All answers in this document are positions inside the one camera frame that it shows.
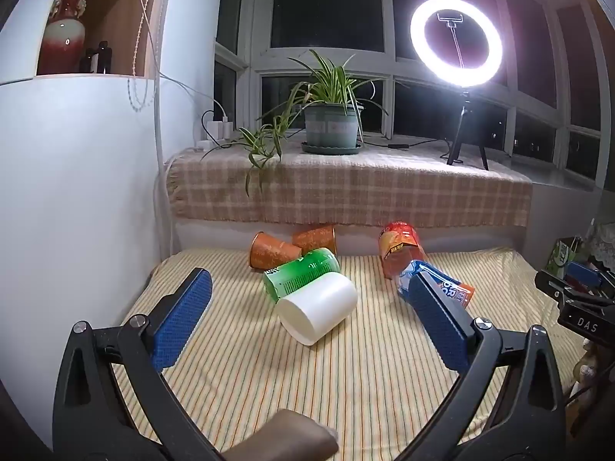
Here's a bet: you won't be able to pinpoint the green flower pot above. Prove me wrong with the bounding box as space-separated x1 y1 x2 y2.
304 103 361 147

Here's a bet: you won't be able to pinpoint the green paper bag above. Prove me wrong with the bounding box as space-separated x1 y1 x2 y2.
548 236 585 279

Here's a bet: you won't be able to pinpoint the green cup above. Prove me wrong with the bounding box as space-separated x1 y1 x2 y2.
263 248 341 304

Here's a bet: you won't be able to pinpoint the orange patterned cup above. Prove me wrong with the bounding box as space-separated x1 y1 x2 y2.
291 225 338 256
249 231 303 270

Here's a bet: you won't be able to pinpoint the brown cushion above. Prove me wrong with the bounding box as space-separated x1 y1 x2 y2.
222 408 340 461

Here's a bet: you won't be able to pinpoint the ring light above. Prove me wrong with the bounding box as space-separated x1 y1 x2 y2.
410 0 504 90

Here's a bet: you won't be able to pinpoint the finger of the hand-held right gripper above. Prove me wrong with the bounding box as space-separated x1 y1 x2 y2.
535 270 583 304
566 261 604 290

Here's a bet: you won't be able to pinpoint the black tripod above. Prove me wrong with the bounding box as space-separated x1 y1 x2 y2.
446 87 490 172

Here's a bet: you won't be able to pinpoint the dark small bottles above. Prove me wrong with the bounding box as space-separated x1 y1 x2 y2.
79 41 114 74

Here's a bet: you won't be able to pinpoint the blue snack packet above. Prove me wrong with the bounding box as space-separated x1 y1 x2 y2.
397 259 476 310

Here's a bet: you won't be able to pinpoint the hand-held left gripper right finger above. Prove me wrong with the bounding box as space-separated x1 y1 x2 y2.
399 269 568 461

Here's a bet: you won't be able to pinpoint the green pot saucer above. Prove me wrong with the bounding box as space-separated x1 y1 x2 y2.
301 140 362 155

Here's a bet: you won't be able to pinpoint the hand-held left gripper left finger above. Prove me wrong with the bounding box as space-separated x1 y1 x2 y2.
52 267 226 461

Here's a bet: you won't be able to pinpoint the striped bed sheet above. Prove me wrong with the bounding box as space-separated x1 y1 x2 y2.
113 247 584 461

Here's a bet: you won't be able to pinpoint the white cable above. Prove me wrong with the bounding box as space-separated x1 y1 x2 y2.
120 0 226 212

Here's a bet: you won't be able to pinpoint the checked beige blanket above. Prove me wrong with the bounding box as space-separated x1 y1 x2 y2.
166 146 534 229

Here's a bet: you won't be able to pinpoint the beaded cord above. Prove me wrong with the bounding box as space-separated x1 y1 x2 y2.
127 0 162 112

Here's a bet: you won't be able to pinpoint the spider plant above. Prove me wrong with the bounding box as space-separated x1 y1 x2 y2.
202 49 390 197

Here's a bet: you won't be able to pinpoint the white power strip with plugs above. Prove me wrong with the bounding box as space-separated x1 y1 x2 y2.
194 115 232 153

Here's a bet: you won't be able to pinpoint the black cable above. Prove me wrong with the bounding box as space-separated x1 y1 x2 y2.
361 136 450 151

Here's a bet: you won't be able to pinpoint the red white vase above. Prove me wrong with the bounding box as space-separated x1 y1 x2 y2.
37 0 99 76

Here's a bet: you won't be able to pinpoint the white cup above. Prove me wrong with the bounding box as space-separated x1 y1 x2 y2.
276 271 359 347

